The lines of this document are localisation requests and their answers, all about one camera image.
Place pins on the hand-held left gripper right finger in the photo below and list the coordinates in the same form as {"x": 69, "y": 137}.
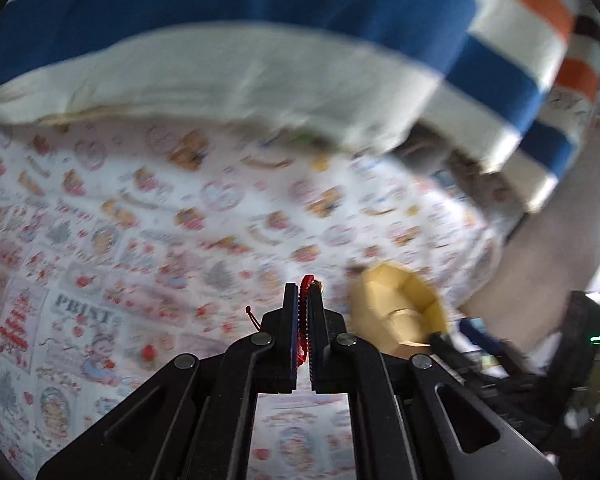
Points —
{"x": 314, "y": 330}

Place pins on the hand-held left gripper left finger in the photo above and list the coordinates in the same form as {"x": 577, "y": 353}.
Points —
{"x": 294, "y": 330}

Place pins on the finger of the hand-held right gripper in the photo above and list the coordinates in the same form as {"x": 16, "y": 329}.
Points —
{"x": 447, "y": 350}
{"x": 480, "y": 335}

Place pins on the golden octagonal jewelry box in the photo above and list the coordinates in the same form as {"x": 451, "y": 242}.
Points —
{"x": 400, "y": 310}

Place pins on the printed bed sheet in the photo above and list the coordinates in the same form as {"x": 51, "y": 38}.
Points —
{"x": 180, "y": 240}

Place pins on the blue white orange striped blanket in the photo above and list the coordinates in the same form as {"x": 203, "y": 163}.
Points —
{"x": 260, "y": 35}

